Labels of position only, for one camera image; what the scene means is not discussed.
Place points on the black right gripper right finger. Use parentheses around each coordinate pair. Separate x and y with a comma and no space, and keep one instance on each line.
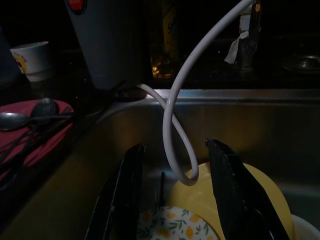
(237,195)

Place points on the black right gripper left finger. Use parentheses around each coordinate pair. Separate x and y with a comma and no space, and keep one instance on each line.
(120,195)

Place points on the yellow round plate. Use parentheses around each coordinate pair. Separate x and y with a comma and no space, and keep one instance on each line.
(190,197)

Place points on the lemon print plate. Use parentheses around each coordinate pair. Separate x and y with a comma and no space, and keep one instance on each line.
(170,225)

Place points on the white bowl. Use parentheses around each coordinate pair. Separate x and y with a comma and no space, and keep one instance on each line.
(305,230)

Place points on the stainless steel sink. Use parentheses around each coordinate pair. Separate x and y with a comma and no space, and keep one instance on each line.
(250,120)

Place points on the red round plate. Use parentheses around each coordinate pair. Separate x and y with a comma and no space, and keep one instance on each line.
(50,140)

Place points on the black plastic spoon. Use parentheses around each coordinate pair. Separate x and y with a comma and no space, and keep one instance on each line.
(45,110)

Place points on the silver metal spoon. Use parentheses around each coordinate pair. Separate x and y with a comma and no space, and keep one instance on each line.
(10,121)

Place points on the oil bottle with green cap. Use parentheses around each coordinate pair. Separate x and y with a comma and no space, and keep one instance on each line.
(162,67)

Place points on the grey water filter canister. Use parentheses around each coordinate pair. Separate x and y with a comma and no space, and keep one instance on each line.
(107,50)

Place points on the round metal drain cap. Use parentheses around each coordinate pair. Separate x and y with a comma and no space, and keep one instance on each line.
(302,63)

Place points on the chrome gooseneck faucet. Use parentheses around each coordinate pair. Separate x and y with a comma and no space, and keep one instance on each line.
(246,47)

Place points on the white printed paper cup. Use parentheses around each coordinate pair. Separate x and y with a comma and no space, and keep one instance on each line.
(35,57)

